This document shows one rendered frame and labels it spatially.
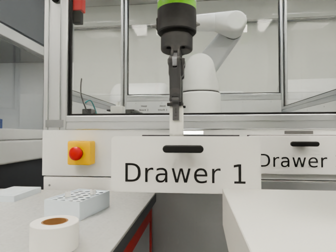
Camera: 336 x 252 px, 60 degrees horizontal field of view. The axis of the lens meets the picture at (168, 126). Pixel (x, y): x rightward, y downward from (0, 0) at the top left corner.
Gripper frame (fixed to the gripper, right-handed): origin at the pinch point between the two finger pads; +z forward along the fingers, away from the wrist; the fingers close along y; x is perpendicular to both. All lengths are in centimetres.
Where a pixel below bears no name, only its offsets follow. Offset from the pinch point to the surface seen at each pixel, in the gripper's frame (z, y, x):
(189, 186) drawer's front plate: 13.2, 10.5, 3.3
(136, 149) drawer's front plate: 6.2, 10.6, -7.2
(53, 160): 10.6, -21.2, -40.8
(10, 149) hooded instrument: 8, -53, -78
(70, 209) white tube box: 18.2, 10.8, -20.4
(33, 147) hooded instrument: 8, -71, -78
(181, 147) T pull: 5.7, 14.3, 2.0
